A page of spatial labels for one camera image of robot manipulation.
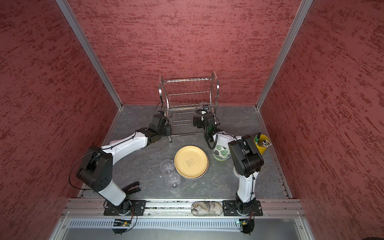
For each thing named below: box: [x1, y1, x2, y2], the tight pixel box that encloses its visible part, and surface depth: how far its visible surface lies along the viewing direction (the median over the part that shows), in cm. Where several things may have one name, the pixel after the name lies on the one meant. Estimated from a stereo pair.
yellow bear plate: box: [174, 145, 209, 180], surface depth 89 cm
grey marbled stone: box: [191, 201, 224, 217], surface depth 72 cm
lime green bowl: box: [213, 156, 231, 161], surface depth 90 cm
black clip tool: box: [121, 181, 141, 195], surface depth 81 cm
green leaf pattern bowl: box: [211, 144, 232, 161], surface depth 91 cm
